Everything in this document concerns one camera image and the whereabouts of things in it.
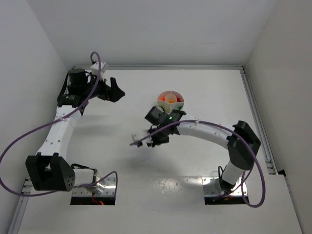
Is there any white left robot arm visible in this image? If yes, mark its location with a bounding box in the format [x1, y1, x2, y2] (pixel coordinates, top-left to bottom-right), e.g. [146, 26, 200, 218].
[25, 68, 125, 192]

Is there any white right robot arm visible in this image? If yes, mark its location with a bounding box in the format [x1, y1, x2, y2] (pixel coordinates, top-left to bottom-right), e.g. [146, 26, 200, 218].
[145, 106, 261, 194]

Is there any white divided round container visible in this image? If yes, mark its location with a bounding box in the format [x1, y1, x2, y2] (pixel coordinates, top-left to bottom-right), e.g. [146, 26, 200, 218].
[156, 90, 184, 113]

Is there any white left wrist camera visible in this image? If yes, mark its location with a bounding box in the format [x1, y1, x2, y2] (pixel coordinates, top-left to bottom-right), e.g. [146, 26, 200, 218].
[90, 62, 109, 75]

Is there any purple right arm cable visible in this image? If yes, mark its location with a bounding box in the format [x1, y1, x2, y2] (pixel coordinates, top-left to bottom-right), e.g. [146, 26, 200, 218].
[129, 119, 266, 208]

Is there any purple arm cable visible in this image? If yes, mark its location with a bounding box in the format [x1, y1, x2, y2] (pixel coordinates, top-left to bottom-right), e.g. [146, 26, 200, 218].
[0, 51, 118, 197]
[129, 119, 266, 208]

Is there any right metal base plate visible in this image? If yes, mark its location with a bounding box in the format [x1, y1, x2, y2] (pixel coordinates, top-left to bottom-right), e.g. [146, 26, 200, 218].
[202, 177, 248, 197]

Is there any metal base plate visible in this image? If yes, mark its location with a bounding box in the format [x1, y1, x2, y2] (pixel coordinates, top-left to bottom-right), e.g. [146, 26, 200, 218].
[202, 177, 248, 197]
[72, 175, 117, 197]

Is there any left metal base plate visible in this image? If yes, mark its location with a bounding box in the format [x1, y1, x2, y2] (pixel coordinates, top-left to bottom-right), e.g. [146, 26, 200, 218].
[72, 175, 117, 197]

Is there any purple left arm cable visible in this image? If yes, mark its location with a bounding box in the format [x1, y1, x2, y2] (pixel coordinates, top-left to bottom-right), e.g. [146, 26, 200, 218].
[0, 51, 118, 197]

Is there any aluminium frame rail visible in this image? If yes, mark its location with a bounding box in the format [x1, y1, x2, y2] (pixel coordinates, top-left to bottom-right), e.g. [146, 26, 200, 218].
[240, 67, 278, 175]

